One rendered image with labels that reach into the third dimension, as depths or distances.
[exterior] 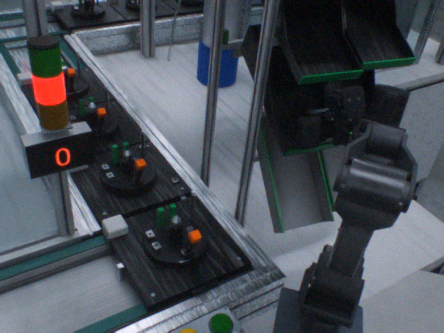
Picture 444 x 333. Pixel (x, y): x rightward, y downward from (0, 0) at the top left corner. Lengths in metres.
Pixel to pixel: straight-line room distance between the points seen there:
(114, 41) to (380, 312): 1.48
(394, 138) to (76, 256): 0.73
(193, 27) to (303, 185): 1.28
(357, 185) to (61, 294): 0.70
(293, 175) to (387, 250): 0.35
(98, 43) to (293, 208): 1.24
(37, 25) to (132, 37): 1.29
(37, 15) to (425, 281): 1.03
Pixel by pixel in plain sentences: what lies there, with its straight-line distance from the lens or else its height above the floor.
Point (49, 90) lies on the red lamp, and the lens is 0.86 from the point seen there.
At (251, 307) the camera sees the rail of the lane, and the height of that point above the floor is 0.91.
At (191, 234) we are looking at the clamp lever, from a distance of 0.95.
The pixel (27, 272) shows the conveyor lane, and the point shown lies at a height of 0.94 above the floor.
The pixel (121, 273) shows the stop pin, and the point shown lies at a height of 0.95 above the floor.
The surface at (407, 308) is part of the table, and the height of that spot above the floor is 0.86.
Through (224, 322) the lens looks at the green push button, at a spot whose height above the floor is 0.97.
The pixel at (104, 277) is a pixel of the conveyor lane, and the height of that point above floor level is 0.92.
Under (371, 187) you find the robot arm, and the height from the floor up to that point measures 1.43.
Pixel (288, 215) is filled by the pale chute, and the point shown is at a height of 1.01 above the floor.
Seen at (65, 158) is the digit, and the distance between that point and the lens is 0.94.
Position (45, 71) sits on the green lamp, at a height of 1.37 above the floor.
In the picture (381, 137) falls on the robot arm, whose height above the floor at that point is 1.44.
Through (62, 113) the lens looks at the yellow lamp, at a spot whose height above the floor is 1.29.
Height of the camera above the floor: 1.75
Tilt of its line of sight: 37 degrees down
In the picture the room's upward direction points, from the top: 6 degrees clockwise
